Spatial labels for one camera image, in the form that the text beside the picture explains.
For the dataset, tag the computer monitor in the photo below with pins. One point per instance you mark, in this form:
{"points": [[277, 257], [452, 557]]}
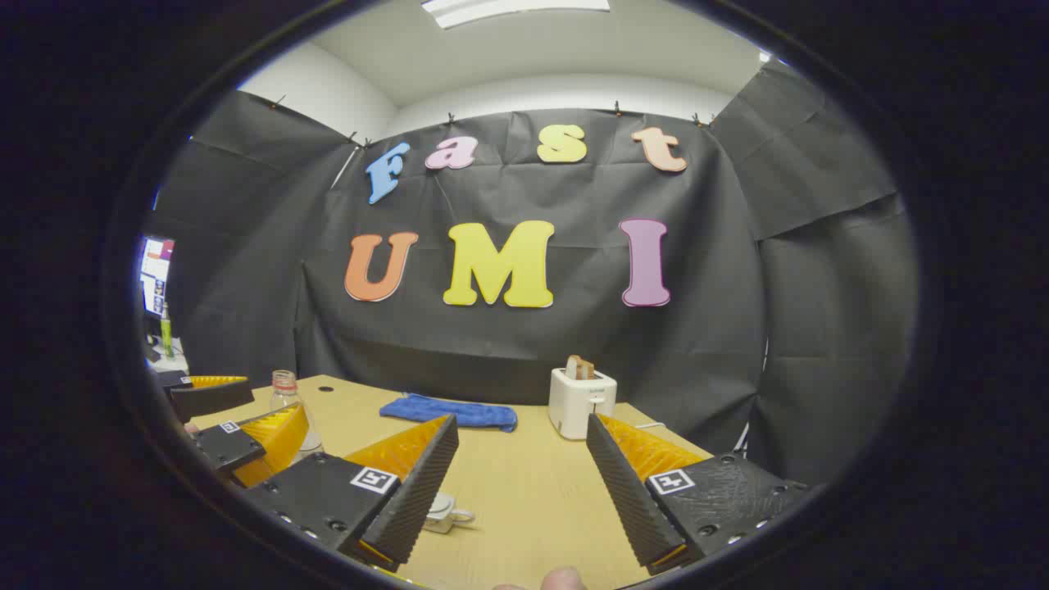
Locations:
{"points": [[156, 274]]}

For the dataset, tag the bread slice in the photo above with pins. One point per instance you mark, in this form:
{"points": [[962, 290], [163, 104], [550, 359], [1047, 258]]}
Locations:
{"points": [[580, 367]]}

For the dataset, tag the ceiling light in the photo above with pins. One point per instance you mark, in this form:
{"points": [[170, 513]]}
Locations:
{"points": [[516, 10]]}

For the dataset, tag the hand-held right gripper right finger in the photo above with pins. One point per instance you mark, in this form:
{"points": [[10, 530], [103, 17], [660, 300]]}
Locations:
{"points": [[627, 500]]}

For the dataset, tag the white toaster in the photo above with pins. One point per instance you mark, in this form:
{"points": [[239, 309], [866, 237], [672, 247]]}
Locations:
{"points": [[578, 406]]}

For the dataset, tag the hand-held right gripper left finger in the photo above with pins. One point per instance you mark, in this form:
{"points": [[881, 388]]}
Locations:
{"points": [[418, 492]]}

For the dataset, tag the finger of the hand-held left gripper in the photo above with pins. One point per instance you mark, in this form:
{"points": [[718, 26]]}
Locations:
{"points": [[229, 447], [209, 400]]}

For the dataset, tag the green bottle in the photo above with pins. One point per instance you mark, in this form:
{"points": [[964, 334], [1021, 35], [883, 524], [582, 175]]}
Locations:
{"points": [[166, 332]]}

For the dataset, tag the white side table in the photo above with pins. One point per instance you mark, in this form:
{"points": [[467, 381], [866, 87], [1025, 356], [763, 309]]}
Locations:
{"points": [[170, 362]]}

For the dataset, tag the white teacup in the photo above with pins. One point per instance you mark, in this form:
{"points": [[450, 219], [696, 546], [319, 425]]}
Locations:
{"points": [[442, 512]]}

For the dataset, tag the black backdrop cloth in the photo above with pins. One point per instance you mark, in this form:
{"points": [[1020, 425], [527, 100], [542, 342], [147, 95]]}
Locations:
{"points": [[533, 344]]}

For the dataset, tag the clear plastic water bottle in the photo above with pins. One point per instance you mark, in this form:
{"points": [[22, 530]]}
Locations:
{"points": [[284, 397]]}

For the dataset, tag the blue towel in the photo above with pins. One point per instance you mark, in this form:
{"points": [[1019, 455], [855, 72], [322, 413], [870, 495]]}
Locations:
{"points": [[451, 411]]}

